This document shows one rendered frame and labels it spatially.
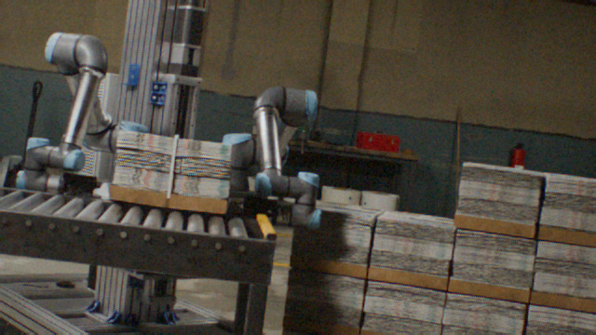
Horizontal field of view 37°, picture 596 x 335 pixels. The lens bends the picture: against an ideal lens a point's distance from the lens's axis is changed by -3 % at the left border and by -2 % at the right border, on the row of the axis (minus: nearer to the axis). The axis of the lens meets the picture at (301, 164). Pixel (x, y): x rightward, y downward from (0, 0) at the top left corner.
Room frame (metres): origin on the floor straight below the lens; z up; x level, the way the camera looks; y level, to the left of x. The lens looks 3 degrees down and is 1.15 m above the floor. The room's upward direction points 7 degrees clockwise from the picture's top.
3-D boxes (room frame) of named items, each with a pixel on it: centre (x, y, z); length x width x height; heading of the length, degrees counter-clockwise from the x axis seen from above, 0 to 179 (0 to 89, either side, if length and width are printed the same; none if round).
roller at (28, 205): (2.66, 0.81, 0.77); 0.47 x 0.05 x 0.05; 7
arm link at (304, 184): (3.16, -0.01, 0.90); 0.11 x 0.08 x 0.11; 106
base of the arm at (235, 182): (3.73, 0.28, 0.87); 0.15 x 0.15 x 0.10
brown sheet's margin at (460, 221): (3.32, -0.74, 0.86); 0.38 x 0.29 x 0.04; 167
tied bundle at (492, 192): (3.32, -0.74, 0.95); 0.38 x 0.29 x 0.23; 167
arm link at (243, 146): (3.73, 0.27, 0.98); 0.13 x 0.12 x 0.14; 106
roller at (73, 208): (2.68, 0.68, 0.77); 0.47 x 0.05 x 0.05; 7
